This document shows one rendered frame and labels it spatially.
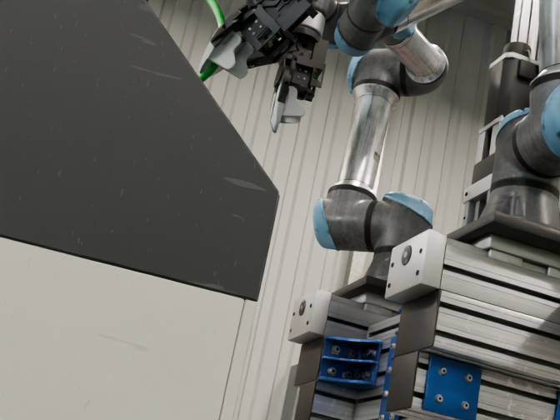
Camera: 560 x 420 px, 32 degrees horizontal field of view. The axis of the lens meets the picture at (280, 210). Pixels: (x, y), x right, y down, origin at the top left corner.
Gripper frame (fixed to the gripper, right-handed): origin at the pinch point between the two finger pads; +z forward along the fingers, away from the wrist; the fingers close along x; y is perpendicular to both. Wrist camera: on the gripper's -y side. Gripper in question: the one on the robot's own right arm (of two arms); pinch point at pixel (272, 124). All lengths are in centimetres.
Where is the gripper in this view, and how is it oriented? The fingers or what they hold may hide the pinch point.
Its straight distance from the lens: 182.1
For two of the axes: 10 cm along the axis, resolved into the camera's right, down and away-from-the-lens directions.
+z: -1.9, 9.2, -3.3
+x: -2.4, 2.8, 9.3
